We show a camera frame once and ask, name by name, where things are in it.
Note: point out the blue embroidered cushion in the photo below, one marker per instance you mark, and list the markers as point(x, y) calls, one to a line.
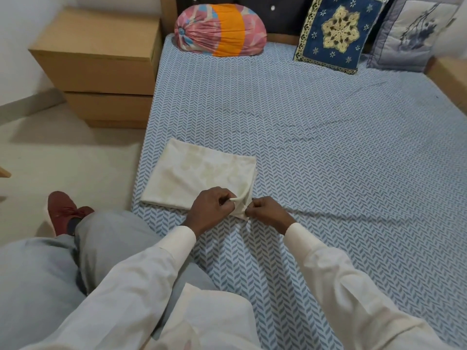
point(337, 32)

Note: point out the wooden bedside table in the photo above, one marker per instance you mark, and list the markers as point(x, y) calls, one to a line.
point(450, 81)

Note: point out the person's left hand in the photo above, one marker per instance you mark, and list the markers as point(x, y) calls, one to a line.
point(206, 211)

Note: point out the dark tufted headboard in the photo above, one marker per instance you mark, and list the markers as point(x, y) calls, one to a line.
point(277, 14)

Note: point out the person's left forearm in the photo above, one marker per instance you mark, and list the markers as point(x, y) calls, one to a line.
point(120, 287)

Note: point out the person's left fingers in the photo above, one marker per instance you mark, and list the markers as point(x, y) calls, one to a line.
point(227, 197)

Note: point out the grey floral cushion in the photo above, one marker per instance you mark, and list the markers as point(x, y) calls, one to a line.
point(412, 32)

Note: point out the pink orange bolster pillow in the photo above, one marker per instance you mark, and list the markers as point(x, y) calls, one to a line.
point(219, 29)

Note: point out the red shoe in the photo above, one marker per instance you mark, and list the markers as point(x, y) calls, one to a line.
point(62, 211)

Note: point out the person's right forearm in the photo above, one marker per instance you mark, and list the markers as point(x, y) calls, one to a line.
point(350, 287)

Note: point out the person's right fingers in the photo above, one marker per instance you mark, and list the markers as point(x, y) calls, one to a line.
point(252, 208)

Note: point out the person's right hand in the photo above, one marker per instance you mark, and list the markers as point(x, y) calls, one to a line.
point(270, 213)

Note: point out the cream pillowcase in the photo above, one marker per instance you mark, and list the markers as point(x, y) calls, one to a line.
point(197, 176)

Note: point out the blue herringbone bed sheet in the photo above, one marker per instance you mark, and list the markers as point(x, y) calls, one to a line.
point(310, 160)

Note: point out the wooden bedside drawer cabinet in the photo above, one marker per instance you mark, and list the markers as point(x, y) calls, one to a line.
point(98, 65)

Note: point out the person's grey trousers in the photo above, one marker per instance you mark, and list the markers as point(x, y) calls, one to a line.
point(73, 258)

